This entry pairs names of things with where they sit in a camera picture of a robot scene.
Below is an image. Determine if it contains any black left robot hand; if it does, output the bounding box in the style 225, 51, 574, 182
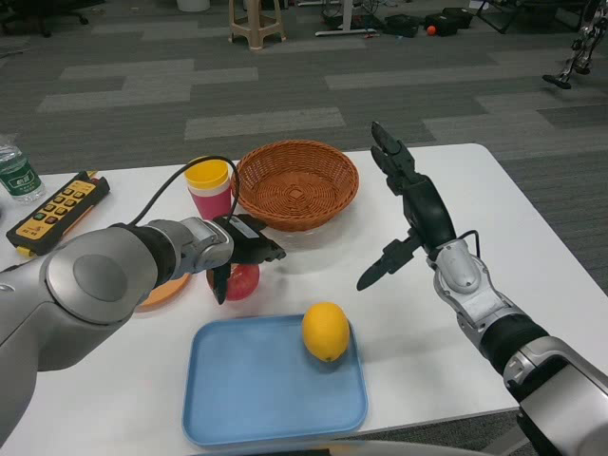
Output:
208, 213, 289, 306

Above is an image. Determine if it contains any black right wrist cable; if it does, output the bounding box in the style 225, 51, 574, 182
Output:
454, 230, 481, 257

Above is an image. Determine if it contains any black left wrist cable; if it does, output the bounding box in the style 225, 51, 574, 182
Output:
128, 156, 240, 227

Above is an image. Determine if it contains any black office chair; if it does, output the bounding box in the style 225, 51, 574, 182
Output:
0, 0, 90, 38

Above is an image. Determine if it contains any yellow black remote controller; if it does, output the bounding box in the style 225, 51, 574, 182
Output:
5, 170, 111, 257

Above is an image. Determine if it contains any small black bag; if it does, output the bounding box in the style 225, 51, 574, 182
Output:
383, 13, 420, 38

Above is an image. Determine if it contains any large black bag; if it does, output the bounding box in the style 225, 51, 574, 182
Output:
424, 7, 474, 38

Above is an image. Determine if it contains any black folding lounge chair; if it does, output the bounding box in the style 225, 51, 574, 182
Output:
474, 0, 590, 34

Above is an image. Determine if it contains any standing humanoid robot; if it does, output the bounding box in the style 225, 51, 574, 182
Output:
541, 0, 608, 91

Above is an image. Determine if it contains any beige plastic stool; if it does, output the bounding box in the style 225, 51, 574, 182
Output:
228, 0, 288, 50

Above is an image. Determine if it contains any orange plastic plate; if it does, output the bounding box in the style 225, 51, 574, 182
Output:
135, 273, 193, 313

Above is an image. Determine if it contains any brown wicker basket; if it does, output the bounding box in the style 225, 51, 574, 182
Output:
231, 139, 360, 233

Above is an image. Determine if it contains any clear water bottle green label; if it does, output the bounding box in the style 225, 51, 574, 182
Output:
0, 135, 48, 203

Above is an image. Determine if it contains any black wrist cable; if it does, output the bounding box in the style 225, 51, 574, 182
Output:
454, 230, 481, 257
128, 156, 240, 227

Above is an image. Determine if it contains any white standing desk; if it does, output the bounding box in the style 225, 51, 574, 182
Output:
314, 0, 379, 38

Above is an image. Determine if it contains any yellow lemon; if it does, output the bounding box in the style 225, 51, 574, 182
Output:
301, 301, 352, 363

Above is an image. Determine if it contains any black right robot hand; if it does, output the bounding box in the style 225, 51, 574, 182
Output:
355, 121, 458, 292

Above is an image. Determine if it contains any pink plastic cup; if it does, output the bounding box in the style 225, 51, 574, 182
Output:
188, 182, 234, 221

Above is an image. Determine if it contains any red apple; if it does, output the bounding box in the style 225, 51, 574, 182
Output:
206, 263, 261, 302

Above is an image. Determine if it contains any clear glass plate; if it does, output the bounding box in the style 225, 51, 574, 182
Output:
265, 222, 352, 251

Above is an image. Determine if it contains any blue plastic tray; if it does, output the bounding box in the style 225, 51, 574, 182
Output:
182, 313, 370, 447

